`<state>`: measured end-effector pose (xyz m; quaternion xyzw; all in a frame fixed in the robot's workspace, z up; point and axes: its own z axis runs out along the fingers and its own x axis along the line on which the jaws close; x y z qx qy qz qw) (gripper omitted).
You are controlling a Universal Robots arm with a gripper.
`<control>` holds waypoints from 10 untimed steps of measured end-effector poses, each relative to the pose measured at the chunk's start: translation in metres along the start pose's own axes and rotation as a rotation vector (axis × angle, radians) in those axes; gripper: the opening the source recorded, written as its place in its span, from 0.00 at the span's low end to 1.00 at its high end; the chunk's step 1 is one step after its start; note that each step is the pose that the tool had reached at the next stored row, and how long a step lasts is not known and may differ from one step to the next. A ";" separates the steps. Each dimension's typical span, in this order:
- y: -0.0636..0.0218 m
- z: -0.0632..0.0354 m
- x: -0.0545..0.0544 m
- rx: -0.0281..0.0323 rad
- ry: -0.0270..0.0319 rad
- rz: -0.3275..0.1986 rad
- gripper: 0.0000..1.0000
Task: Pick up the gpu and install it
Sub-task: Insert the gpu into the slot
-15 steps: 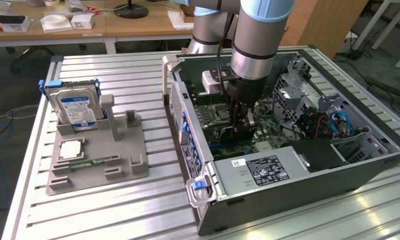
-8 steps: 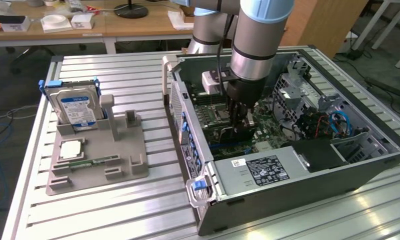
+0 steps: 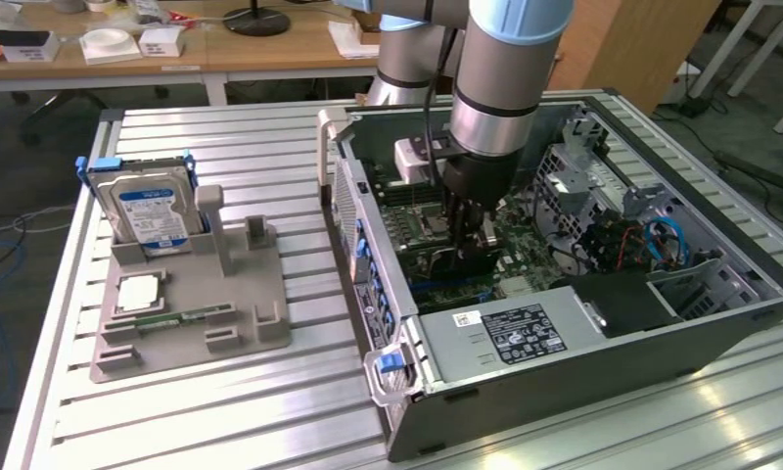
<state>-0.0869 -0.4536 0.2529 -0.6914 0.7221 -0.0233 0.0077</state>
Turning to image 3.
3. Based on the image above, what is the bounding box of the black floor stand base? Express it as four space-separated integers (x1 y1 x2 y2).
714 145 783 198

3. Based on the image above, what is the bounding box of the white table frame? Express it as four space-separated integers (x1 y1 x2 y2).
686 0 783 134

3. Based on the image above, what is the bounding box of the grey power supply unit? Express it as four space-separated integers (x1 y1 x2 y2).
417 286 613 383

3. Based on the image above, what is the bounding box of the white box black top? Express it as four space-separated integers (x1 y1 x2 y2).
0 28 61 64

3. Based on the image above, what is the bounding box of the grey parts rack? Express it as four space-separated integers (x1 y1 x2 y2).
89 183 294 386

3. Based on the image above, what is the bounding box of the brown cardboard box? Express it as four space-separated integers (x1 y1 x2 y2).
353 8 384 33

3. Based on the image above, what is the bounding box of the wooden cabinet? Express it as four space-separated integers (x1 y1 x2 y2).
548 0 723 117

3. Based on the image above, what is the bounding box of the green RAM stick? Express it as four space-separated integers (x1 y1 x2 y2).
129 306 233 330

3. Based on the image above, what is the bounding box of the low metal disk bay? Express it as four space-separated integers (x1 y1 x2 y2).
645 257 762 322

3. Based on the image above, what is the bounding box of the grey case latch handle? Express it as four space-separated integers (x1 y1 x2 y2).
362 341 425 408

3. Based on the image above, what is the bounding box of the black wire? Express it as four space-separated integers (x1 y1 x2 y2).
546 227 596 275

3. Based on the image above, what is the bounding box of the red wire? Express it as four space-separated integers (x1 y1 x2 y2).
616 222 638 270

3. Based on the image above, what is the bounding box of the black chair base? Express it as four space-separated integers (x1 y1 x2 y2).
12 87 170 146

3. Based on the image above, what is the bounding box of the wooden desk white frame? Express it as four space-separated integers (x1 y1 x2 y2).
0 0 562 107

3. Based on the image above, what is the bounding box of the small white box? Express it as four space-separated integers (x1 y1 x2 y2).
136 24 188 59

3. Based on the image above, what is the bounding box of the white floor cable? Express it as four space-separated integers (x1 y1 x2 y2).
0 203 77 237

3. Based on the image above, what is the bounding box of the black fan shroud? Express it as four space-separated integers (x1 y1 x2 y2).
570 271 686 339

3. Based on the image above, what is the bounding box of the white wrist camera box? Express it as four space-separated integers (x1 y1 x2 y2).
394 138 448 187

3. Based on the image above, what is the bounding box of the hard disk blue carrier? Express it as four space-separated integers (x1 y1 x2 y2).
74 150 202 259

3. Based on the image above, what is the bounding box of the black RAM stick white label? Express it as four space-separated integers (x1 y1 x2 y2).
401 237 460 259

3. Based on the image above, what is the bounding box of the green motherboard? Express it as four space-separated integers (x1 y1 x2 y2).
370 165 589 314

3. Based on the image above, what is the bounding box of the tall metal disk bay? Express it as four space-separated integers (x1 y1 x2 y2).
533 115 635 246

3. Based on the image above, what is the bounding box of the blue wire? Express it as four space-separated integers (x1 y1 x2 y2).
643 216 693 270

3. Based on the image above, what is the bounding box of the black RAM slot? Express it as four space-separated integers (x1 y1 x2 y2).
377 176 446 196
381 189 446 207

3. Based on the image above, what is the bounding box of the white foam piece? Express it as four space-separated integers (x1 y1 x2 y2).
328 20 384 61

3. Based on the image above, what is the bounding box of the CPU socket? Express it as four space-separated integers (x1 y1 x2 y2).
417 204 450 237

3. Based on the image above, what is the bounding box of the open black PC case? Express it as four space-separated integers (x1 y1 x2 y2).
316 87 783 464

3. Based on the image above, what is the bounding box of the silver CPU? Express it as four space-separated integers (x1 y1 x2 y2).
114 275 165 310

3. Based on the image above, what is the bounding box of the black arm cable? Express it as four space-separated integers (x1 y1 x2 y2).
422 26 464 190

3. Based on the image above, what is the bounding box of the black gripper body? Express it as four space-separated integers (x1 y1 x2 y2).
441 151 518 214

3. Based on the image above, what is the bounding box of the black lamp base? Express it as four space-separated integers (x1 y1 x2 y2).
224 0 293 38

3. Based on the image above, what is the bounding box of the small black floor device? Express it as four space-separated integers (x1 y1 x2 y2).
675 95 717 119

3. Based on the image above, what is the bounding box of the white round holder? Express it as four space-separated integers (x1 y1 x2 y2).
78 27 144 66

